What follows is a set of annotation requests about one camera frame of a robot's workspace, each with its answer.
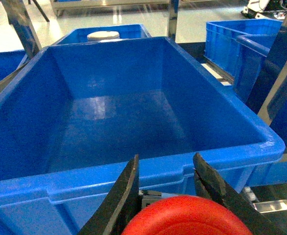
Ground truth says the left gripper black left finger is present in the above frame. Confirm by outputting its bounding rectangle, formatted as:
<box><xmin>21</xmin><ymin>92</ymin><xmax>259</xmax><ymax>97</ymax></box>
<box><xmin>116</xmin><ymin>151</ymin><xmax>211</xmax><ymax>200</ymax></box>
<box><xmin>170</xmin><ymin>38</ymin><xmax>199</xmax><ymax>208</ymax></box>
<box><xmin>78</xmin><ymin>154</ymin><xmax>140</xmax><ymax>235</ymax></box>

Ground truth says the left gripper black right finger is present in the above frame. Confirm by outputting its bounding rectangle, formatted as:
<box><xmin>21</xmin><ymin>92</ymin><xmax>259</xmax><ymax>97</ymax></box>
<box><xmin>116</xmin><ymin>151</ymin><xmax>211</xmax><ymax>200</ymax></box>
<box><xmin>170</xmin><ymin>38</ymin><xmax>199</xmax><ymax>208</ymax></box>
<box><xmin>193</xmin><ymin>152</ymin><xmax>285</xmax><ymax>235</ymax></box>

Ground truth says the red push button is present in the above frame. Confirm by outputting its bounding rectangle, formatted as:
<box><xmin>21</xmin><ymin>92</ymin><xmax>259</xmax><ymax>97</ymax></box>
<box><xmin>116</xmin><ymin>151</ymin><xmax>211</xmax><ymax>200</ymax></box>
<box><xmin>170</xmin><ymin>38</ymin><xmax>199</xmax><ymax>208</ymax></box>
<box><xmin>122</xmin><ymin>196</ymin><xmax>252</xmax><ymax>235</ymax></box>

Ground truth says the blue container upper middle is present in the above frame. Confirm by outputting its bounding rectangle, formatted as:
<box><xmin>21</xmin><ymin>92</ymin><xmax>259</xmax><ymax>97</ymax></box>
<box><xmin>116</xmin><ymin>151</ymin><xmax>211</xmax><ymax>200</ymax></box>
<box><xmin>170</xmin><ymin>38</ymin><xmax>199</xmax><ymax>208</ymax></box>
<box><xmin>0</xmin><ymin>37</ymin><xmax>285</xmax><ymax>235</ymax></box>

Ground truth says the blue container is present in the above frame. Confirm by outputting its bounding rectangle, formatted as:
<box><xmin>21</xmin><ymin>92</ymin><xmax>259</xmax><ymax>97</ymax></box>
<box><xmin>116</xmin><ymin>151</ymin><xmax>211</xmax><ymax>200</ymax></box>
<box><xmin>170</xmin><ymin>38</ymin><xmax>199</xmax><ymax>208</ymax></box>
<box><xmin>0</xmin><ymin>37</ymin><xmax>285</xmax><ymax>235</ymax></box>
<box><xmin>53</xmin><ymin>24</ymin><xmax>151</xmax><ymax>45</ymax></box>
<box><xmin>205</xmin><ymin>19</ymin><xmax>282</xmax><ymax>102</ymax></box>
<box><xmin>0</xmin><ymin>50</ymin><xmax>28</xmax><ymax>81</ymax></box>

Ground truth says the blue container right rear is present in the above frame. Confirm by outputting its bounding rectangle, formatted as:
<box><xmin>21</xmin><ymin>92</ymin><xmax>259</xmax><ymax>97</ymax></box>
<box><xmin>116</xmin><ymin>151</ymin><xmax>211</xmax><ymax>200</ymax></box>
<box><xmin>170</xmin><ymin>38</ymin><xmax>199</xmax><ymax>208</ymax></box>
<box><xmin>205</xmin><ymin>19</ymin><xmax>282</xmax><ymax>102</ymax></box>

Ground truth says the white round lid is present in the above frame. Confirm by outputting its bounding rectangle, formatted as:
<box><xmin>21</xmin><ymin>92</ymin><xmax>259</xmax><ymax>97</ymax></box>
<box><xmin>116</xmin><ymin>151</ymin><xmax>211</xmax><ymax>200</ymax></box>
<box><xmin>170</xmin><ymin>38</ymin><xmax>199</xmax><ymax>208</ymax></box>
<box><xmin>87</xmin><ymin>30</ymin><xmax>120</xmax><ymax>41</ymax></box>

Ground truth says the blue container behind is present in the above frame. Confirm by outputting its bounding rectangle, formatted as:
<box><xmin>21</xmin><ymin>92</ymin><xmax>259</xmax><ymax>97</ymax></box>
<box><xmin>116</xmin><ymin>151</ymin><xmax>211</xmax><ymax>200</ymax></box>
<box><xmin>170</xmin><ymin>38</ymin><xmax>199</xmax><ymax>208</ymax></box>
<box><xmin>53</xmin><ymin>24</ymin><xmax>151</xmax><ymax>45</ymax></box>

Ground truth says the blue container upper left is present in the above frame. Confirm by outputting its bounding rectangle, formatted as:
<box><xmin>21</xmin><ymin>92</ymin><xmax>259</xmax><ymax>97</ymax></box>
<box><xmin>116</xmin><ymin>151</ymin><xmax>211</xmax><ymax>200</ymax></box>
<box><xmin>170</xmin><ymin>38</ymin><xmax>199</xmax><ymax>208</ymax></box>
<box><xmin>0</xmin><ymin>50</ymin><xmax>28</xmax><ymax>81</ymax></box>

